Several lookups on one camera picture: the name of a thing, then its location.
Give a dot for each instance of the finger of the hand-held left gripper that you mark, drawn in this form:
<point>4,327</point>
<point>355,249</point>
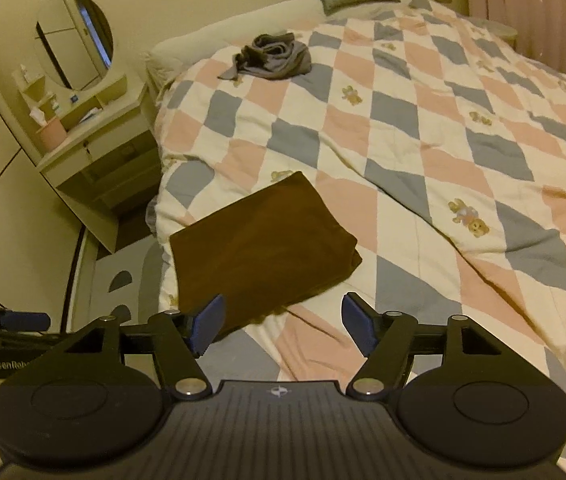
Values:
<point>23,338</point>
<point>25,320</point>

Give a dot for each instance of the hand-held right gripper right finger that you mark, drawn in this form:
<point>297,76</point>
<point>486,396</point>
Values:
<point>358,322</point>

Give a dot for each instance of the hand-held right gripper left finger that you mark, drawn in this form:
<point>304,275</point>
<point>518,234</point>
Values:
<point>208,322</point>

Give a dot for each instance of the brown garment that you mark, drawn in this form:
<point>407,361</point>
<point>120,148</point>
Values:
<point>263,250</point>

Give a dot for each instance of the white patterned floor mat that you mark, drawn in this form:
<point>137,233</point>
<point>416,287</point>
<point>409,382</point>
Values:
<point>118,265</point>

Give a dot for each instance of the cream vanity dresser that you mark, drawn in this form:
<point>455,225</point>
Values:
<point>108,170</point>

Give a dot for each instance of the checked bear print quilt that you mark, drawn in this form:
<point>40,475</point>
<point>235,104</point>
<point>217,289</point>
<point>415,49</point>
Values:
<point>413,160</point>

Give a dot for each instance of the pink cup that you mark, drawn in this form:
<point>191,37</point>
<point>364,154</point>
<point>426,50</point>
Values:
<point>52,135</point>

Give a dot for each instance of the white tissue packet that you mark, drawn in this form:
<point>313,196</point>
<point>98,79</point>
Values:
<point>39,116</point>

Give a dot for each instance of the small blue box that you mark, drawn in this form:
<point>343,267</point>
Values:
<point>75,98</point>

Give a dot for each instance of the grey garment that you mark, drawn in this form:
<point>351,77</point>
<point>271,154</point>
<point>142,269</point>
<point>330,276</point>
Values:
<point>273,57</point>

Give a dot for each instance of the white bolster pillow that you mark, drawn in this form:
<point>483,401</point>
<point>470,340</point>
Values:
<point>188,45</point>

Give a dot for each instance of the round mirror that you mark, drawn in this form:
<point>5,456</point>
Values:
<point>70,40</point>

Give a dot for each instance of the round white side table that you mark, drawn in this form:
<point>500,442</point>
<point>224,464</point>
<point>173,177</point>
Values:
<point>503,32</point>

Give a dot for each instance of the pink patterned curtain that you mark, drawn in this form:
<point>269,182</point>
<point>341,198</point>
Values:
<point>548,10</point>

